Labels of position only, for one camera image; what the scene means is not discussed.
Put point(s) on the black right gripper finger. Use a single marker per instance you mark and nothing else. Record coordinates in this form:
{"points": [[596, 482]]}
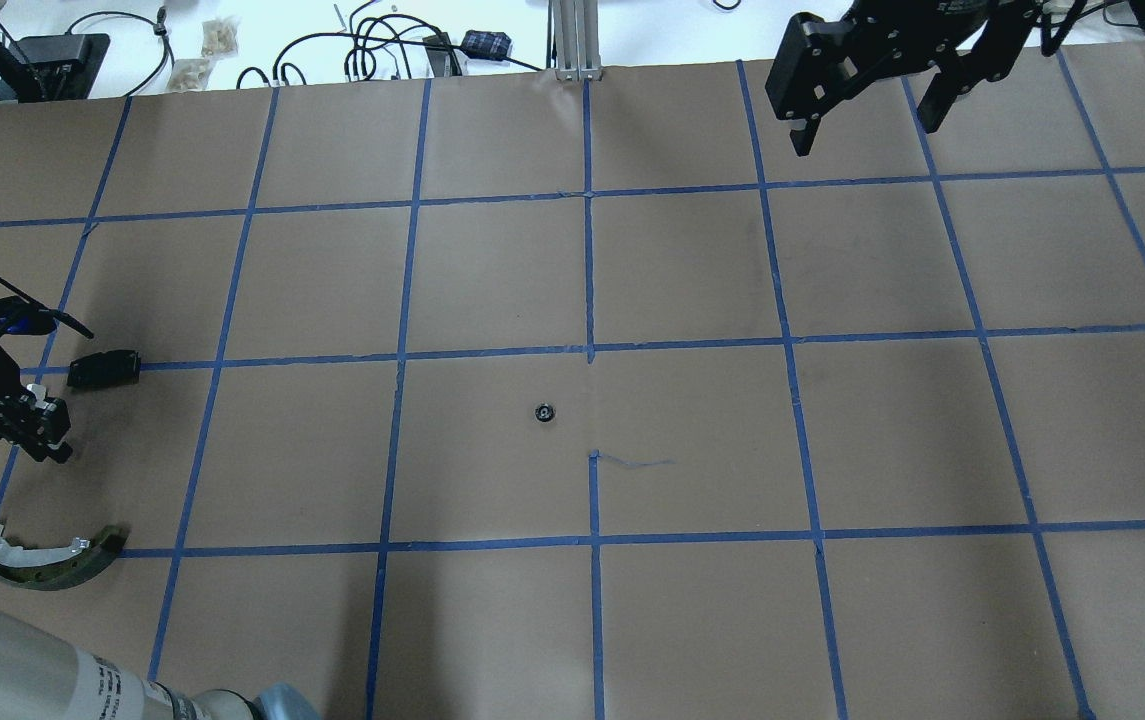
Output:
{"points": [[952, 81], [803, 134]]}

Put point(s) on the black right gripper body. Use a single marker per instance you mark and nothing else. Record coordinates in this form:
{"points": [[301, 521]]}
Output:
{"points": [[894, 30]]}

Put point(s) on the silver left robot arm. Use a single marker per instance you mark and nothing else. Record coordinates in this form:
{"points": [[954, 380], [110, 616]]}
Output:
{"points": [[45, 677]]}

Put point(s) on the small black plastic part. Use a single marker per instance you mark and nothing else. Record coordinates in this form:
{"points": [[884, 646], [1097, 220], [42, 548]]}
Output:
{"points": [[104, 370]]}

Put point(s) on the green brake shoe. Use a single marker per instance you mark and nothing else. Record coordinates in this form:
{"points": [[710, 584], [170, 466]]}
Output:
{"points": [[61, 568]]}

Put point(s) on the bag of small parts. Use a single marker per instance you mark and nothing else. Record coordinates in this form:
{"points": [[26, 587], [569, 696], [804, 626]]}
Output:
{"points": [[219, 37], [189, 75]]}

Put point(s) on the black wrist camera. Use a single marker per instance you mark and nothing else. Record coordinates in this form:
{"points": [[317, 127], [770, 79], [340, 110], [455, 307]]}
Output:
{"points": [[19, 317]]}

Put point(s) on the aluminium frame post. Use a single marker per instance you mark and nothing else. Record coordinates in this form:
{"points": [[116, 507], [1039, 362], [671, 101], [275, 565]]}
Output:
{"points": [[575, 40]]}

